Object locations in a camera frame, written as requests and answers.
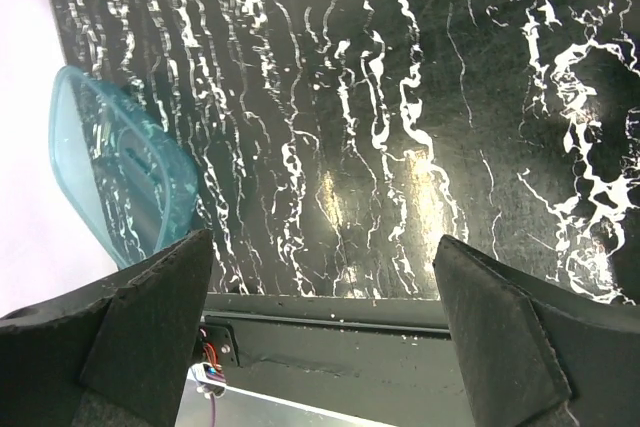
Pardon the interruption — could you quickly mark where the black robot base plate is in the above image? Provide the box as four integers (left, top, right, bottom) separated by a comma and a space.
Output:
203, 293, 473, 426

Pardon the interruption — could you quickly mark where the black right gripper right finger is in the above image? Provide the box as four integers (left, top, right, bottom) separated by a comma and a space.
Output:
434, 236, 639, 426

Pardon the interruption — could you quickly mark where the blue transparent plastic container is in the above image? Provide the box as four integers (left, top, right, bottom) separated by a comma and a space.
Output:
48, 66, 199, 269

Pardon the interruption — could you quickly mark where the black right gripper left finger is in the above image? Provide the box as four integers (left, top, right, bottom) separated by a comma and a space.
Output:
1, 230, 213, 426

